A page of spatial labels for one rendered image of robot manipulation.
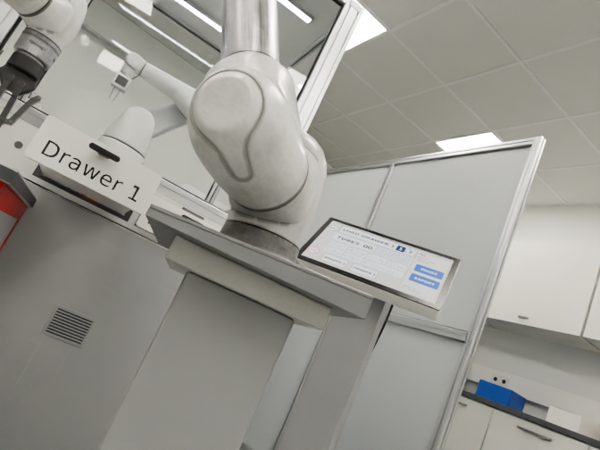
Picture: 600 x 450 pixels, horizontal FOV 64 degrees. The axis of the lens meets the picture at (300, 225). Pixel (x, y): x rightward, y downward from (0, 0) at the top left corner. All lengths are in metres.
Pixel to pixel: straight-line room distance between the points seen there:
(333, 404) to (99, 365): 0.74
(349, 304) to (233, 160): 0.28
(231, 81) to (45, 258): 1.01
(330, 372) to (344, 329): 0.15
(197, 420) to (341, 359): 0.92
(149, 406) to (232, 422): 0.13
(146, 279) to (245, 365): 0.82
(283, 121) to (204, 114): 0.11
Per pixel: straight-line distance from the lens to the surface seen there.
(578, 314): 4.00
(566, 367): 4.32
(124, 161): 1.26
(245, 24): 0.86
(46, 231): 1.57
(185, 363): 0.82
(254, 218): 0.86
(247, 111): 0.67
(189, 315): 0.81
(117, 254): 1.58
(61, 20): 1.38
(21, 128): 1.61
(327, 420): 1.68
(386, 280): 1.63
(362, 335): 1.68
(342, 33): 2.01
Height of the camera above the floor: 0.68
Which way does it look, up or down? 13 degrees up
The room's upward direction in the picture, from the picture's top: 24 degrees clockwise
